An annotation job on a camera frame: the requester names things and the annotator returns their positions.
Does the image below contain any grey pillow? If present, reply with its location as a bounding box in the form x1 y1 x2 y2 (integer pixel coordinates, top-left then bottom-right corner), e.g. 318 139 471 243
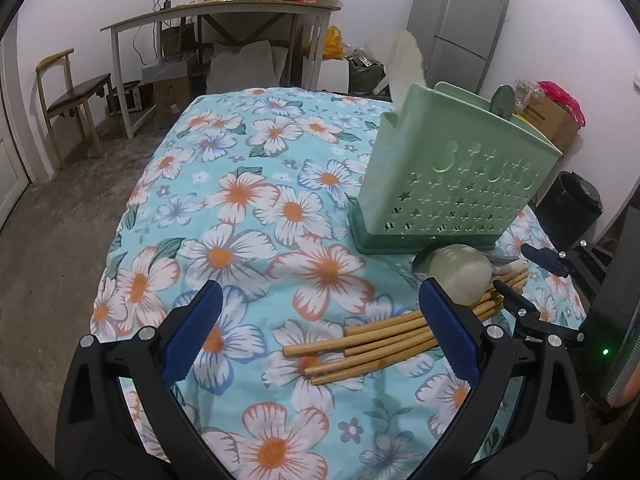
207 40 286 96

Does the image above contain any wooden chair with black seat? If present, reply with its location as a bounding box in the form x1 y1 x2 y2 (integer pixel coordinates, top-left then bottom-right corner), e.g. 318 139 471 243
35 49 113 168

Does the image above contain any silver refrigerator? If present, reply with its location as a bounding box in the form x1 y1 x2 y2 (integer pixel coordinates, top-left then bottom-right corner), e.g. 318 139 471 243
406 0 510 98

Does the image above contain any green plastic utensil holder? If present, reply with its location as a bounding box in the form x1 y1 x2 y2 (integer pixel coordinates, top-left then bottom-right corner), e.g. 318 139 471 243
348 81 563 256

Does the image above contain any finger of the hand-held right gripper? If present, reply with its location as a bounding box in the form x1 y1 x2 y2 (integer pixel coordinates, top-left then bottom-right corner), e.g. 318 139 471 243
520 243 586 278
492 279 587 345

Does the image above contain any grey green plastic spoon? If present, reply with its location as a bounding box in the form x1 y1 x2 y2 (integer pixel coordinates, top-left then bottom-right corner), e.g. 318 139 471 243
491 85 516 119

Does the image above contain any yellow plastic bag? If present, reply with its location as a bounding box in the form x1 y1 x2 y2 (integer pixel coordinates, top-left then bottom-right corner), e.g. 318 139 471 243
322 26 346 59

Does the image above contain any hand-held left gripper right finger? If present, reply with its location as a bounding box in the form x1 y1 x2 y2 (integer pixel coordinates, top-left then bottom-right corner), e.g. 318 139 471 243
407 276 588 480

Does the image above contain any large white plastic spoon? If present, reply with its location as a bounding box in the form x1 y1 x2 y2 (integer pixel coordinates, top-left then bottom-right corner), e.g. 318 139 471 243
390 30 429 111

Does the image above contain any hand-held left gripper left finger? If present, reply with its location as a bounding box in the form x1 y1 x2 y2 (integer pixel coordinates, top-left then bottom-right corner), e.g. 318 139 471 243
55 280 236 480

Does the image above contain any blue floral cloth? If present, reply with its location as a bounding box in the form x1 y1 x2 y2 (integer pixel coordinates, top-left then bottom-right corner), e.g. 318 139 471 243
90 87 588 480

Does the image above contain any small brown cardboard box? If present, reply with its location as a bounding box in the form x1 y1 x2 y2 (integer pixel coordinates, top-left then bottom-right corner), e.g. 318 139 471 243
152 75 193 129

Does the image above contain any grey wooden table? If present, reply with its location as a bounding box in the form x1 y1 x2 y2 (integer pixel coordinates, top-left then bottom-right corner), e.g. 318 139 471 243
100 0 342 140

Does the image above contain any large open cardboard box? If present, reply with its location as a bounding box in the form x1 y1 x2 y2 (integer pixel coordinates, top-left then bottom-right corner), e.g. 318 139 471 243
522 95 581 153

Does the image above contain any pink plastic bag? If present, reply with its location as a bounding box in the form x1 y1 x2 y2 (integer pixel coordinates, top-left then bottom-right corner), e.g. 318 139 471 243
537 81 586 128

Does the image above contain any white door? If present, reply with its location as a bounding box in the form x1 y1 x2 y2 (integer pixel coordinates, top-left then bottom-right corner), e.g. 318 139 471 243
0 40 31 231

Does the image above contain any black trash bin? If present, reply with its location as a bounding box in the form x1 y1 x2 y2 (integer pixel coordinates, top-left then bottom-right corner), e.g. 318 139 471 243
535 171 603 256

